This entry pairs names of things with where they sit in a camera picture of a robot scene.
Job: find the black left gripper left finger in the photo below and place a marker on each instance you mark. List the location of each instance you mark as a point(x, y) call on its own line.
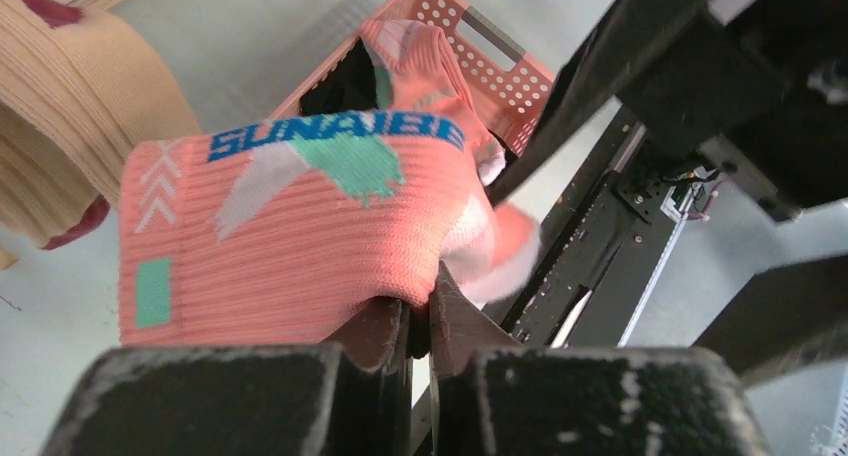
point(375, 338)

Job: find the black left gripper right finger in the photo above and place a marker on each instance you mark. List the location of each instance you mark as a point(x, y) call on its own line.
point(458, 329)

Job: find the maroon purple striped sock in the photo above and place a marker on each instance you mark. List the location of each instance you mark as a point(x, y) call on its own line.
point(80, 89)

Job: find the black blue white sock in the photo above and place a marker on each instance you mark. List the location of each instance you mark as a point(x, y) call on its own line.
point(351, 86)

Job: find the pink green patterned sock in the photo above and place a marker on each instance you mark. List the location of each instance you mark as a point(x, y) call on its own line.
point(416, 70)

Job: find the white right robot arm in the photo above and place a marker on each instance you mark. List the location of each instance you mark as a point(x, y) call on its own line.
point(752, 97)

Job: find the pink plastic basket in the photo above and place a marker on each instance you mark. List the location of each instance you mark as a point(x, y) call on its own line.
point(508, 85)

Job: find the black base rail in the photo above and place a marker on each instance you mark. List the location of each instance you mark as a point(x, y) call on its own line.
point(605, 243)

